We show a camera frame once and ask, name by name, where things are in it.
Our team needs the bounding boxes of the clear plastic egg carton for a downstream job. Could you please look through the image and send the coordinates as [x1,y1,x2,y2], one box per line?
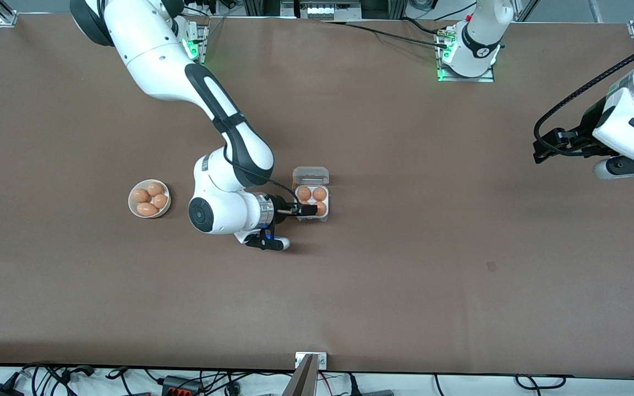
[292,166,330,222]

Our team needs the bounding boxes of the black box with red connectors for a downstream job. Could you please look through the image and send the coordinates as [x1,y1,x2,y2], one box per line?
[161,375,206,396]

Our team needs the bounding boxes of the white round bowl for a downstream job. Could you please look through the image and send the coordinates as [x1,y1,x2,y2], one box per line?
[128,179,172,219]

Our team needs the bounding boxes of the grey power strip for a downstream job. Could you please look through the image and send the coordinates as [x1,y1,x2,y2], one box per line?
[299,3,363,21]

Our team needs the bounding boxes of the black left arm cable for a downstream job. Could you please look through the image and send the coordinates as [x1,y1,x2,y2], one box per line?
[533,38,634,155]

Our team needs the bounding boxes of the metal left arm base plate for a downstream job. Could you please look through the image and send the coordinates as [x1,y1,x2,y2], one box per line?
[436,25,495,83]

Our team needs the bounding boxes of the silver metal bracket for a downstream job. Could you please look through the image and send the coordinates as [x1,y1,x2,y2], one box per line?
[295,352,327,370]

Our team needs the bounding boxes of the grey camera pole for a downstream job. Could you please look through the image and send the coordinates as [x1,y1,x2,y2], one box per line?
[281,354,319,396]

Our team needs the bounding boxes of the black table cable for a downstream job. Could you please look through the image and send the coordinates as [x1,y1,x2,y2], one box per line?
[317,19,452,50]

